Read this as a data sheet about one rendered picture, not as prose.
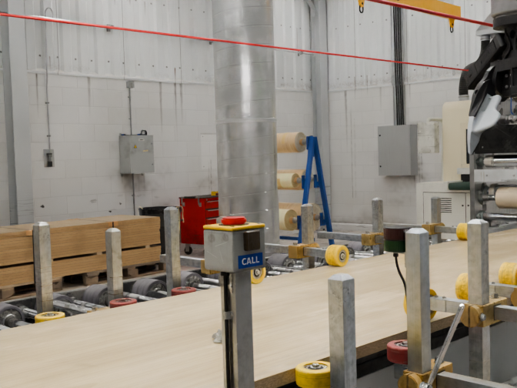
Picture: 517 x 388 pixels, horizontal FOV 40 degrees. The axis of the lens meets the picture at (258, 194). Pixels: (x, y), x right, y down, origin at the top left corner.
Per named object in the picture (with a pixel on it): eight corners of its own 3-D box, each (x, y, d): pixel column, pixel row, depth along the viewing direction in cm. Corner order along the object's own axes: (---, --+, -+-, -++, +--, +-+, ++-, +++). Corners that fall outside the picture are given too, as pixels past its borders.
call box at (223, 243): (267, 272, 113) (265, 222, 113) (234, 278, 108) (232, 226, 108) (236, 268, 118) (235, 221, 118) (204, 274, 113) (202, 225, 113)
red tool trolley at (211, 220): (239, 250, 1022) (238, 193, 1018) (205, 257, 961) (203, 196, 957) (213, 248, 1050) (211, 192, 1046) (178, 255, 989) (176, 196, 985)
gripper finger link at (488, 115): (475, 142, 101) (507, 88, 102) (451, 142, 106) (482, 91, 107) (490, 154, 101) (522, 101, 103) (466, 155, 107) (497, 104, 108)
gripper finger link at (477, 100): (467, 110, 105) (496, 61, 106) (461, 110, 106) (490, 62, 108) (489, 128, 106) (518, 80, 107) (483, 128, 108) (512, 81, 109)
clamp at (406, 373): (453, 385, 155) (452, 362, 155) (418, 402, 145) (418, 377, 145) (430, 380, 159) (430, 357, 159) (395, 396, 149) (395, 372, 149)
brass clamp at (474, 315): (509, 319, 171) (509, 298, 171) (481, 329, 162) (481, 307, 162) (485, 315, 176) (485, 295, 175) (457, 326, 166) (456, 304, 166)
